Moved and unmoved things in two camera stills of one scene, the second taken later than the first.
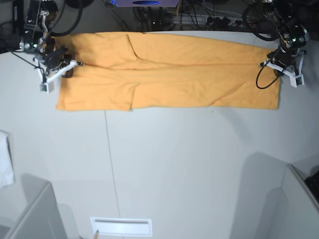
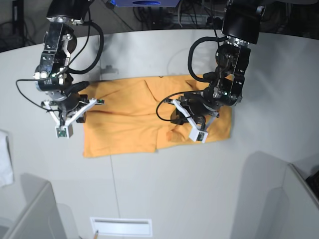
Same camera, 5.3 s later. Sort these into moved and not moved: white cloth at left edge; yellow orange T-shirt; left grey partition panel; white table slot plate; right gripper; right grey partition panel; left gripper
Moved: yellow orange T-shirt; right gripper; left gripper
Not moved: white cloth at left edge; left grey partition panel; right grey partition panel; white table slot plate
